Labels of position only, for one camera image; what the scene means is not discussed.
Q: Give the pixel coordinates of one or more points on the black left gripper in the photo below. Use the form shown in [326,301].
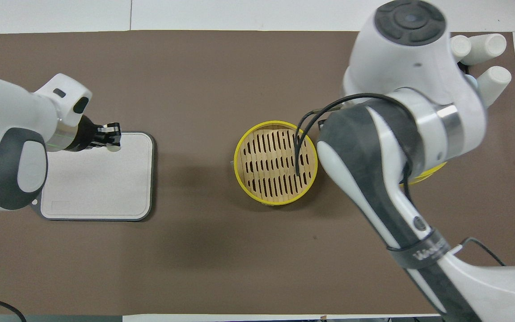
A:
[90,136]

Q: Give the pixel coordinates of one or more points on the white steamed bun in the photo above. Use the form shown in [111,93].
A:
[115,148]

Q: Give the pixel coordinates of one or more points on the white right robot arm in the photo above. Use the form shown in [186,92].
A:
[400,89]

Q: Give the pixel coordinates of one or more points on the yellow bamboo steamer basket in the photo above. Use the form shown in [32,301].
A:
[271,165]

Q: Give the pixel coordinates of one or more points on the brown table mat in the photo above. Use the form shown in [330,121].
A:
[195,259]

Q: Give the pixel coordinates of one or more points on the black cup rack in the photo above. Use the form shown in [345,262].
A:
[463,67]

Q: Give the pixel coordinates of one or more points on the cream beige cup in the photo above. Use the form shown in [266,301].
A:
[460,46]

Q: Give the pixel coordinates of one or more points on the light blue cup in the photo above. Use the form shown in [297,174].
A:
[472,82]

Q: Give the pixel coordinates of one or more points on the plain white cup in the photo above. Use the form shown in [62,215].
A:
[494,82]

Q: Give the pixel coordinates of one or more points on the white cup with blue base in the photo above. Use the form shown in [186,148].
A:
[490,44]

